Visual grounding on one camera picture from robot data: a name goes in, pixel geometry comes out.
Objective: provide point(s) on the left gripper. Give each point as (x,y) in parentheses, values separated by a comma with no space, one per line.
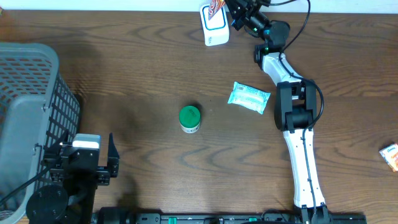
(101,176)

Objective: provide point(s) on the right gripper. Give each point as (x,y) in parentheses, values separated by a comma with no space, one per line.
(241,11)

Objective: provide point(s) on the red Top chocolate bar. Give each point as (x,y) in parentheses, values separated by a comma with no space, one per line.
(214,7)

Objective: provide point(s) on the light blue wipes packet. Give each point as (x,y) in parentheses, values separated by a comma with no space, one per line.
(249,97)

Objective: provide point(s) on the green lid jar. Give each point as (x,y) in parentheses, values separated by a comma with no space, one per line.
(190,119)

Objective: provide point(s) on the small orange snack box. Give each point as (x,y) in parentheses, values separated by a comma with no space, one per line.
(389,154)

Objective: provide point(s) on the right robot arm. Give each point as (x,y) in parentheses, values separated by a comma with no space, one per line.
(296,110)

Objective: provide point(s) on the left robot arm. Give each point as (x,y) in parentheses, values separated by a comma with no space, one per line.
(68,202)

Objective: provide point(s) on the white barcode scanner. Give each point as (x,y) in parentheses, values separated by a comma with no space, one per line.
(216,29)

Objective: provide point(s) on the grey plastic basket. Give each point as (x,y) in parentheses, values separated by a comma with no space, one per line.
(37,107)

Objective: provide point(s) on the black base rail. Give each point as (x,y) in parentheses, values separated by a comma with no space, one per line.
(118,215)

